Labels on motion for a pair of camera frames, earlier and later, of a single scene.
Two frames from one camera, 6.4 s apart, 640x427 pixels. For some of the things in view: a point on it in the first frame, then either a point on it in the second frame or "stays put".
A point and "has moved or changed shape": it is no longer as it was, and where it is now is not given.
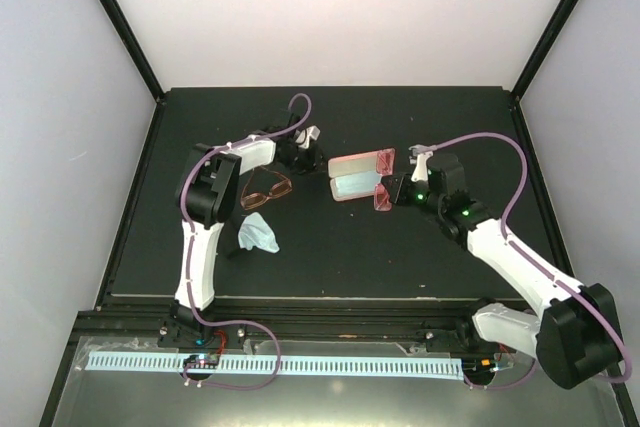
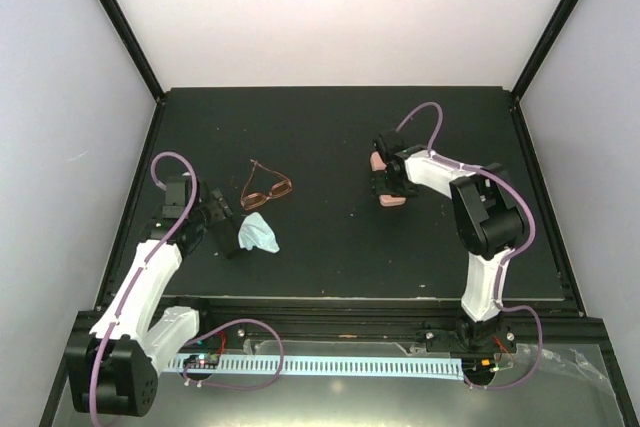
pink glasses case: x=351 y=164 has moved or changed shape
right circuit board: x=479 y=367 stays put
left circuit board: x=202 y=360 stays put
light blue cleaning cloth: x=255 y=232 stays put
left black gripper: x=314 y=162 to x=217 y=208
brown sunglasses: x=254 y=200 stays put
